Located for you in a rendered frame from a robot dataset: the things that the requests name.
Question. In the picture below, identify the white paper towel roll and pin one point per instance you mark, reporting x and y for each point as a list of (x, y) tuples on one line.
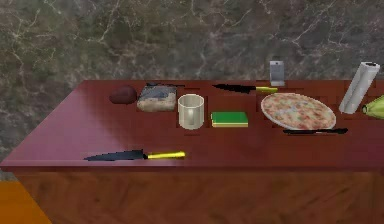
[(359, 87)]

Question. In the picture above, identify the grey metal dispenser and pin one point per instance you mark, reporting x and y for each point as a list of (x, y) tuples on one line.
[(277, 73)]

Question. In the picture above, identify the green yellow sponge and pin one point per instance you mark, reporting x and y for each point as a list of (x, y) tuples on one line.
[(229, 119)]

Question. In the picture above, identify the cream mug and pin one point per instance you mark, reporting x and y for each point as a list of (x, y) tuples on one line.
[(190, 112)]

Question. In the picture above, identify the black utensil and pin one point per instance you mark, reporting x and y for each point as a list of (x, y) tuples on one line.
[(313, 131)]

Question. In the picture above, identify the round pizza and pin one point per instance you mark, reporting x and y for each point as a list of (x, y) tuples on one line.
[(297, 111)]

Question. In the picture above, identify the red-brown wooden counter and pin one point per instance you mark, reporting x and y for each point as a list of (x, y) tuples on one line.
[(206, 186)]

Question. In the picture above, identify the yellow-green vegetable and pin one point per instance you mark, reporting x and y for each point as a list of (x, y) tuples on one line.
[(376, 107)]

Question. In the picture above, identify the dark red potato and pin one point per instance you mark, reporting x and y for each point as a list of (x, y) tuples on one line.
[(123, 95)]

